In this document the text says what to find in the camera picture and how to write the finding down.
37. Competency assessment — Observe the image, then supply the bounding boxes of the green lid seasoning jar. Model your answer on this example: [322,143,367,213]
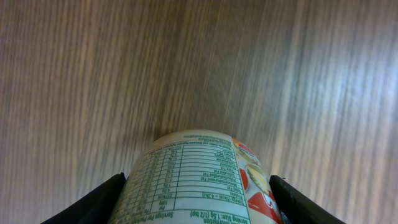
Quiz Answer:
[109,130,283,224]

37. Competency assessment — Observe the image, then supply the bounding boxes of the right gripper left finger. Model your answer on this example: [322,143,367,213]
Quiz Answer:
[43,172,126,224]

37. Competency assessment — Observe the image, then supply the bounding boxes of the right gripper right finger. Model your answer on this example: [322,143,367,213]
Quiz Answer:
[269,175,344,224]

